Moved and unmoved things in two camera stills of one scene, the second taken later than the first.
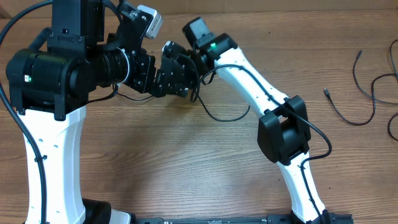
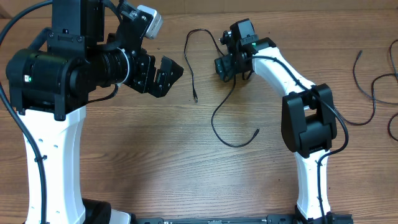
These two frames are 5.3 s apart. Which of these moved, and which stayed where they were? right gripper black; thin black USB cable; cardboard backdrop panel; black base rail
Moved: thin black USB cable; right gripper black
Stayed: black base rail; cardboard backdrop panel
